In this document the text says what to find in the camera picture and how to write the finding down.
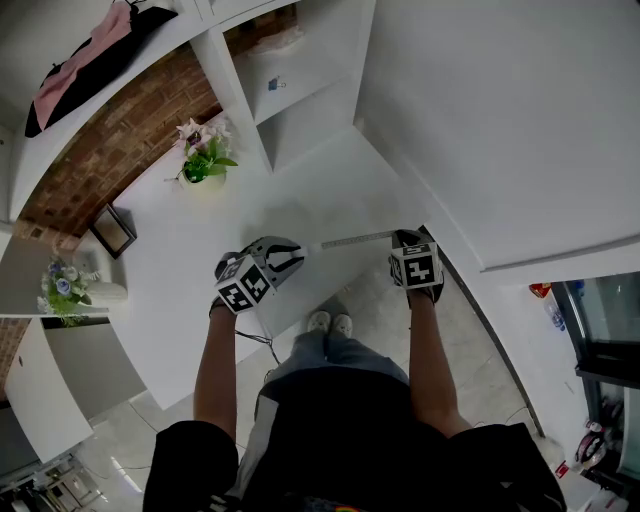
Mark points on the person's left forearm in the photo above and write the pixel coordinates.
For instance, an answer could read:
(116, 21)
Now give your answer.
(215, 375)

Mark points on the white box with red label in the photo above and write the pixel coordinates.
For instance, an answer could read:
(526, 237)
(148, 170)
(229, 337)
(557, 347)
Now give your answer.
(585, 492)

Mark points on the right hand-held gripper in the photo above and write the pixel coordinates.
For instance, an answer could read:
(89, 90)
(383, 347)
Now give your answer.
(417, 267)

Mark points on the person's left white shoe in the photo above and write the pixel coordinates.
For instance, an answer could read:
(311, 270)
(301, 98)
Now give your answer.
(318, 322)

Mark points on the blue binder clip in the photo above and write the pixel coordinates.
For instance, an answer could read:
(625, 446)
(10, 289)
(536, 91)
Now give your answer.
(273, 84)

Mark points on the blue flowers in white vase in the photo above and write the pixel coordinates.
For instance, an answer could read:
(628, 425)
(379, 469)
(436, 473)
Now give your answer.
(64, 287)

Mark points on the person's blue jeans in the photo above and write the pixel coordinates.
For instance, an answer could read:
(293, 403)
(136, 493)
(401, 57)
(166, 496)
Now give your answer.
(350, 352)

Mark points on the clear plastic bag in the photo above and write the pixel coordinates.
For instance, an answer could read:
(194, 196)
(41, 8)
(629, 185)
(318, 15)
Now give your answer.
(280, 39)

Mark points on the red and yellow packet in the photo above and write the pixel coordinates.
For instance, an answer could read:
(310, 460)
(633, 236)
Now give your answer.
(541, 290)

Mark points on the person's right white shoe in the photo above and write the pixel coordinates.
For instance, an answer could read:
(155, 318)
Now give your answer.
(342, 325)

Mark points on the person's white shoe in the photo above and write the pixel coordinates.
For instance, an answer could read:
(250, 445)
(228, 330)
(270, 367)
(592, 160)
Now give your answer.
(318, 322)
(342, 325)

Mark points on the black picture frame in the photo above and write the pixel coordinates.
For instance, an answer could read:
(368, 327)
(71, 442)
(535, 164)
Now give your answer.
(114, 231)

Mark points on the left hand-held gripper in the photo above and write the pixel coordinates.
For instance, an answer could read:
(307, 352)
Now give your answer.
(245, 287)

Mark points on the person's right forearm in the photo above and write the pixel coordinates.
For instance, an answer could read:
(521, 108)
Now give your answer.
(430, 360)

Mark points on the black and pink bag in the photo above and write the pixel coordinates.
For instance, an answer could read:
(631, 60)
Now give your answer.
(590, 447)

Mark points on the pink and black cloth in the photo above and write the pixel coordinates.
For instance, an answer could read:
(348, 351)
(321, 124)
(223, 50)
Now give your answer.
(85, 75)

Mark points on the white shelf unit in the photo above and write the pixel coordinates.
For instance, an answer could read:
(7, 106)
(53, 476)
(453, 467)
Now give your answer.
(310, 65)

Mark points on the person's black shirt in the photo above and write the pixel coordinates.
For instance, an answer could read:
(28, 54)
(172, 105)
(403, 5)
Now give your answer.
(350, 440)

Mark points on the grey metal frame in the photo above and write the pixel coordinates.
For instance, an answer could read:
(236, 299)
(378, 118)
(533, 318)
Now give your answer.
(55, 492)

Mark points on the clear plastic water bottle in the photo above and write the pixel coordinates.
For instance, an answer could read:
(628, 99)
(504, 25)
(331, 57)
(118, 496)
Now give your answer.
(556, 316)

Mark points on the pink flowers in pale pot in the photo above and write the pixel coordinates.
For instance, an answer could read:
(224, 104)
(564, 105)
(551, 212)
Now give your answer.
(207, 162)

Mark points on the dark window frame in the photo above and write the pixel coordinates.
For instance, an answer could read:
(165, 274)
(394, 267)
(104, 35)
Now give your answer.
(610, 372)

